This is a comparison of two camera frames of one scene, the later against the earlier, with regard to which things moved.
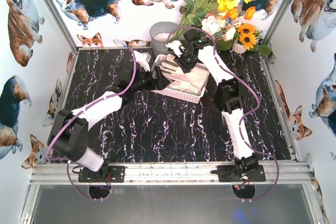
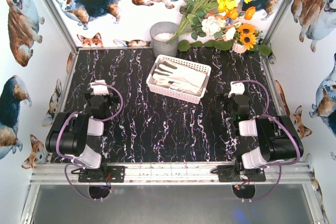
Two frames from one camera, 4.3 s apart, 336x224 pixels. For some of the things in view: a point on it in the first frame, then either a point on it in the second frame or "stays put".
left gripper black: (161, 77) to (89, 96)
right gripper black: (184, 64) to (227, 98)
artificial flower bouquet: (213, 2) stays put
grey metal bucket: (159, 32) stays put
